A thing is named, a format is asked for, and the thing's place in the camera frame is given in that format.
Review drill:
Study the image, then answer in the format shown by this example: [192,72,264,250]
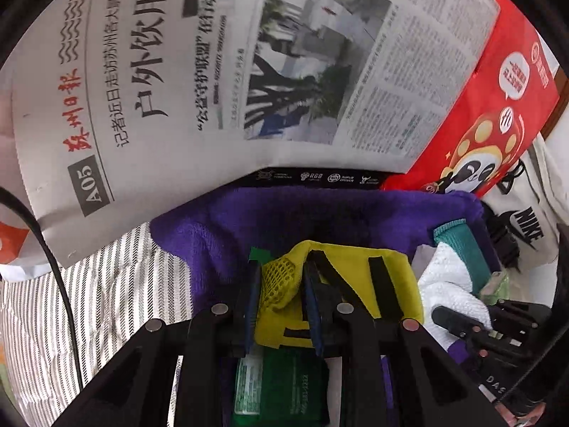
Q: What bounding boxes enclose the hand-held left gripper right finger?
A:
[303,251,507,427]

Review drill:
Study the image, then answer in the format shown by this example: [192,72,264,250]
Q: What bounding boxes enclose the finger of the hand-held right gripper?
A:
[493,299,553,326]
[431,305,493,348]

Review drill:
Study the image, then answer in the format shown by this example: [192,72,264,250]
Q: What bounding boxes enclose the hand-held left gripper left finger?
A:
[53,260,264,427]

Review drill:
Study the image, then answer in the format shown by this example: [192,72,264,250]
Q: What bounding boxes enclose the green wet wipes pack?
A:
[480,270,510,303]

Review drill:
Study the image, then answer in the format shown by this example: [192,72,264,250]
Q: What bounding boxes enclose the white mesh cloth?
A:
[418,244,494,348]

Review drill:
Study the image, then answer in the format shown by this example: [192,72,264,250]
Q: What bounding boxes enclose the teal striped cloth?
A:
[433,220,492,294]

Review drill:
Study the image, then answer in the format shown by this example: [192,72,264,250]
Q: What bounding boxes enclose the yellow pouch with black straps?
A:
[253,240,425,350]

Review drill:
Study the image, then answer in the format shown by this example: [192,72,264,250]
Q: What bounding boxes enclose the green cardboard box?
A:
[231,346,332,427]

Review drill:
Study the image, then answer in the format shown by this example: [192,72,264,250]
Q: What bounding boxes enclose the purple towel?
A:
[150,186,503,414]

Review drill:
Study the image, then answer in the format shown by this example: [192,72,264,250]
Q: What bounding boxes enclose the black printed box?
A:
[242,168,392,188]

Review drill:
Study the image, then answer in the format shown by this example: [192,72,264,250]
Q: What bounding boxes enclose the person's right hand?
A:
[495,402,534,427]

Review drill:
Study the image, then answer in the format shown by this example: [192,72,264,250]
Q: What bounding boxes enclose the grey waist bag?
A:
[482,133,569,272]

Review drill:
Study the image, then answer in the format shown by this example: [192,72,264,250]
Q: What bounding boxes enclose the red paper bag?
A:
[382,0,561,196]

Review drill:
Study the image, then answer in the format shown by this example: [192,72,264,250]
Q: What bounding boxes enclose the folded newspaper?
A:
[0,0,502,270]

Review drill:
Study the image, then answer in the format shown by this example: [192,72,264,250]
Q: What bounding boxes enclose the white plastic shopping bag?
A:
[0,111,58,279]

